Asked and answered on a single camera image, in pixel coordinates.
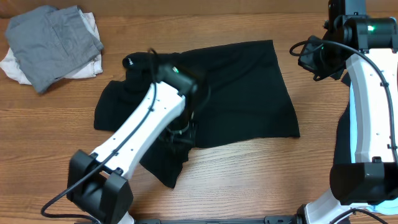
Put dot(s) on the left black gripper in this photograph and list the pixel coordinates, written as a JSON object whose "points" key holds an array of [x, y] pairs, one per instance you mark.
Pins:
{"points": [[180, 140]]}

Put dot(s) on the black garment under pile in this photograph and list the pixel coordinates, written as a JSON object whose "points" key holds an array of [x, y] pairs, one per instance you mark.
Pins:
{"points": [[342, 153]]}

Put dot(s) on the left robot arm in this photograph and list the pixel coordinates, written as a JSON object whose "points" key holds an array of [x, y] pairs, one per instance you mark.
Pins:
{"points": [[99, 181]]}

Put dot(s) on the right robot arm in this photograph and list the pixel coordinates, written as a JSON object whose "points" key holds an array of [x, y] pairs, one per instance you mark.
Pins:
{"points": [[364, 171]]}

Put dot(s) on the black polo shirt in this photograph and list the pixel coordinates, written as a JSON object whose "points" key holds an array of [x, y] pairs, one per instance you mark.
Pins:
{"points": [[248, 99]]}

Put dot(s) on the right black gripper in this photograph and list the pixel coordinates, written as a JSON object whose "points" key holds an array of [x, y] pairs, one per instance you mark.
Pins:
{"points": [[311, 58]]}

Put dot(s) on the white folded garment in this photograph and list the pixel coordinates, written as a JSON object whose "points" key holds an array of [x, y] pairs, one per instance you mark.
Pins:
{"points": [[11, 68]]}

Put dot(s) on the grey folded trousers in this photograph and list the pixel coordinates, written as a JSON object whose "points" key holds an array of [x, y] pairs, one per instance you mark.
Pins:
{"points": [[49, 43]]}

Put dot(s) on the light blue t-shirt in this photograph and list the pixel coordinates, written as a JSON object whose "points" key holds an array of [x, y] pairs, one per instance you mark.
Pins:
{"points": [[388, 207]]}

